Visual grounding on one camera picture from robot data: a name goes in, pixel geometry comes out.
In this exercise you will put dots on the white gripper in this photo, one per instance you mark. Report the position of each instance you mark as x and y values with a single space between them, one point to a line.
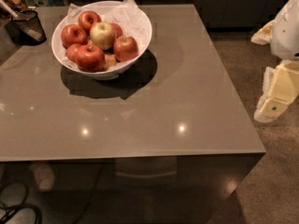
286 34

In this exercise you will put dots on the red apple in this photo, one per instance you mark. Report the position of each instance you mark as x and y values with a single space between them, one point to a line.
117 28
90 58
125 48
73 34
72 52
87 19

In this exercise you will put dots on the white paper bowl liner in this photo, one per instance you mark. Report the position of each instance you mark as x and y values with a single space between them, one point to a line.
123 13

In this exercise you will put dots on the red apple behind yellow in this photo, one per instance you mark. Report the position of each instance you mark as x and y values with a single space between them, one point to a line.
117 28

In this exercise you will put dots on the white ceramic bowl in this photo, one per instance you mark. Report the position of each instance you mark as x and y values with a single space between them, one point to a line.
137 27

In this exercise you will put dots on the pale apple bottom of bowl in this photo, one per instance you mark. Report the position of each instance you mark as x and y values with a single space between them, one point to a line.
110 60

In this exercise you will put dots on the yellow green apple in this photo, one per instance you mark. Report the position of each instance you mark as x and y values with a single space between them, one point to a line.
103 35

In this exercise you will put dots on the red apple front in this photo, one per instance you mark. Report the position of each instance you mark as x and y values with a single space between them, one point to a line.
90 58

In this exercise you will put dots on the red apple top back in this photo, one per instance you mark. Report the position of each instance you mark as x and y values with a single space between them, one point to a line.
87 19

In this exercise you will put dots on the black mesh basket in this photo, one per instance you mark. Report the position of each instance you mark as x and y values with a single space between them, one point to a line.
26 29

